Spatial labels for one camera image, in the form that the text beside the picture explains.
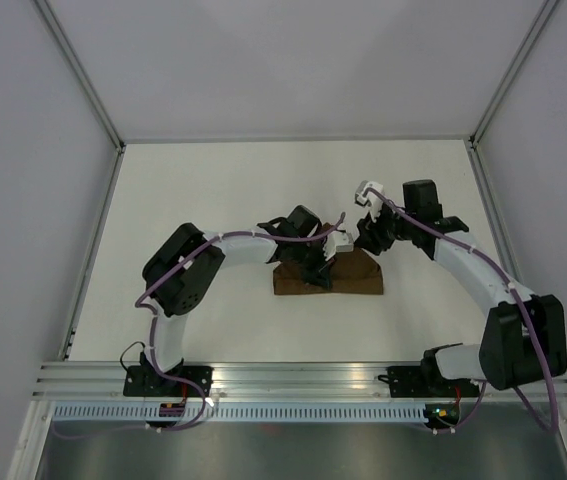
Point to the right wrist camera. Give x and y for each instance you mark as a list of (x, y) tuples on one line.
[(370, 196)]

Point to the right aluminium frame post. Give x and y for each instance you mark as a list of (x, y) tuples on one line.
[(535, 31)]

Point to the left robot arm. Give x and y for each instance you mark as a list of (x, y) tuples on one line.
[(180, 273)]

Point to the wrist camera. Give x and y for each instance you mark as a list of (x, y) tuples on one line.
[(338, 241), (370, 196)]

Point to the brown cloth napkin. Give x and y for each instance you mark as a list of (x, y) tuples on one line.
[(351, 273)]

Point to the left aluminium frame post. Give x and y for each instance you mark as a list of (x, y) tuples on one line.
[(64, 45)]

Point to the aluminium front rail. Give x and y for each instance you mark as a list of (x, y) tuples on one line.
[(233, 381)]

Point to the aluminium frame post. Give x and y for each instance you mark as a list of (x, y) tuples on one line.
[(535, 31), (64, 45)]

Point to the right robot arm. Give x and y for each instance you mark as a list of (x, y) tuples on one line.
[(523, 340)]

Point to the white slotted cable duct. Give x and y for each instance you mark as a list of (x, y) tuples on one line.
[(245, 412)]

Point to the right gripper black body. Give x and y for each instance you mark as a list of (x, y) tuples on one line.
[(387, 227)]

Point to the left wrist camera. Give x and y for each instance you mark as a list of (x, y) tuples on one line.
[(338, 241)]

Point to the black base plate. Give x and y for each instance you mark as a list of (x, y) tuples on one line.
[(143, 381), (409, 382)]

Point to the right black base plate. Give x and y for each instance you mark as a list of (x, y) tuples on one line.
[(409, 382)]

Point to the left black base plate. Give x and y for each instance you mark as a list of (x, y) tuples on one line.
[(143, 381)]

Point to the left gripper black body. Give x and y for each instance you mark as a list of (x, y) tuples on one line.
[(311, 261)]

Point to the right side aluminium rail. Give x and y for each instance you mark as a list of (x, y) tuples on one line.
[(493, 212)]

